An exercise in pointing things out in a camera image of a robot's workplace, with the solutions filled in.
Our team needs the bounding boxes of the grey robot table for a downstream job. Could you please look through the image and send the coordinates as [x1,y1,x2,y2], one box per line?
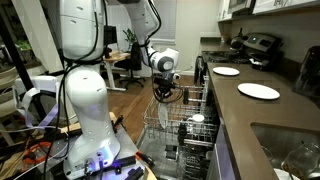
[43,126,158,180]

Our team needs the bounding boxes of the clear glass pitcher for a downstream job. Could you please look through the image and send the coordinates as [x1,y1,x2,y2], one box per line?
[281,141,320,180]

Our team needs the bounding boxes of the black computer monitor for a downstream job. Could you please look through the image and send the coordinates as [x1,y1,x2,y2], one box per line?
[103,25,118,48]

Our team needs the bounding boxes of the purple strap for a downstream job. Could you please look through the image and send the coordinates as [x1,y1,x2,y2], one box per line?
[14,88,60,132]

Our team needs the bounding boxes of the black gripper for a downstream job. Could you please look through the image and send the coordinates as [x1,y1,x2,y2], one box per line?
[153,78,178,104]

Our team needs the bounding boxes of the orange handled tool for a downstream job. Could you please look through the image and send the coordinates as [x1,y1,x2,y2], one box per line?
[134,150,156,168]

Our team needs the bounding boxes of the black metal pole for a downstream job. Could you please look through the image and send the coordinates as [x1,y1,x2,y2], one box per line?
[0,16,48,121]

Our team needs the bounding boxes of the white round plate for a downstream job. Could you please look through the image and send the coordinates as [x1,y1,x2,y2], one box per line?
[212,66,240,77]
[157,101,169,130]
[237,82,281,101]

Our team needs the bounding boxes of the green potted plant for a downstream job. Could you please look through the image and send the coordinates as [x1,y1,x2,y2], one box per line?
[122,28,138,46]

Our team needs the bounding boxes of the wire dishwasher rack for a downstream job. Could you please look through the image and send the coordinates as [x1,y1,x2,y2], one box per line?
[142,84,219,148]

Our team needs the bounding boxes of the black steel stove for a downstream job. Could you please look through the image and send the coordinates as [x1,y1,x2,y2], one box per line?
[199,32,284,73]

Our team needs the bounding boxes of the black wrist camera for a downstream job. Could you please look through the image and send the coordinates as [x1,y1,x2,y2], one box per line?
[168,72,182,82]

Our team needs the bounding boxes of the grey dishwasher door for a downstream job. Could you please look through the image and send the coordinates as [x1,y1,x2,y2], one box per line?
[137,128,188,180]

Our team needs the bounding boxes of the wooden desk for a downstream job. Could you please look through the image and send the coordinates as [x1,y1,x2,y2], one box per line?
[103,49,133,93]

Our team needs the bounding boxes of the lower dishwasher rack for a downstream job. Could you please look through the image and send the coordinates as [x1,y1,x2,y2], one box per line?
[176,143,218,180]

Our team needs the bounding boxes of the orange cable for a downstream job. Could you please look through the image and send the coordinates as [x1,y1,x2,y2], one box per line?
[22,141,53,164]

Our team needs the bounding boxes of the steel kitchen sink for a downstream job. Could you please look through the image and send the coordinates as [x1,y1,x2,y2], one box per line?
[249,122,320,180]

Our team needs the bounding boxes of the black kettle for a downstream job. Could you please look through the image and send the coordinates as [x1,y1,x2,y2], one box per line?
[229,28,246,51]

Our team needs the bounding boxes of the white ceramic mug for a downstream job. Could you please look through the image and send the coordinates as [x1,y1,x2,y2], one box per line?
[187,113,206,129]

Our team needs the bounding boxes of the white window blind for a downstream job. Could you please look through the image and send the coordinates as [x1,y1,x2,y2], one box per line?
[151,0,177,44]

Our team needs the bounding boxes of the white upper cabinet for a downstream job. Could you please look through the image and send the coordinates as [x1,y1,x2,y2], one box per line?
[252,0,320,15]

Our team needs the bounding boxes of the black office chair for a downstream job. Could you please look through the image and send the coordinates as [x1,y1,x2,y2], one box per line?
[114,42,147,89]

